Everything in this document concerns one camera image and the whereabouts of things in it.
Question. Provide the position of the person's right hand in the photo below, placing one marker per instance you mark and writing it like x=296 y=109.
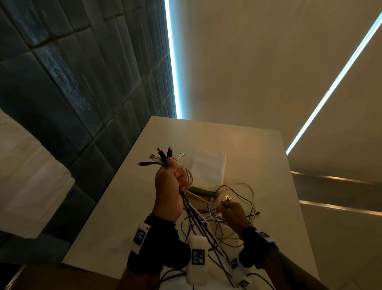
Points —
x=235 y=216

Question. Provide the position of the person's left hand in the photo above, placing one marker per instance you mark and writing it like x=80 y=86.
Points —
x=167 y=191

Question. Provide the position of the person's right forearm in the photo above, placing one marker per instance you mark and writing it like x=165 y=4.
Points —
x=292 y=275

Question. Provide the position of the person's left forearm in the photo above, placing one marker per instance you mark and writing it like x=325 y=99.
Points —
x=134 y=282

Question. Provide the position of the black right wristband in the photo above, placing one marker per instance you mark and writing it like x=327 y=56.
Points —
x=256 y=248

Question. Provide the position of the metal trim strip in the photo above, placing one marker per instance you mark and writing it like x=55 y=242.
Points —
x=340 y=207
x=334 y=177

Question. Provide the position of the blue LED light strip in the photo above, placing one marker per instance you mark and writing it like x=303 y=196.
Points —
x=334 y=82
x=172 y=59

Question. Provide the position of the white cushion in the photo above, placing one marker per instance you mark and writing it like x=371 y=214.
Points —
x=30 y=185

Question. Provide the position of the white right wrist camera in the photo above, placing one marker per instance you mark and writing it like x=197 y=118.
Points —
x=237 y=273

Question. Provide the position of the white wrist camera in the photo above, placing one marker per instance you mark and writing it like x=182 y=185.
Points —
x=237 y=273
x=197 y=273

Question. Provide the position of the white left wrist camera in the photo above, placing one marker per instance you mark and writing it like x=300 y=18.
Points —
x=197 y=273

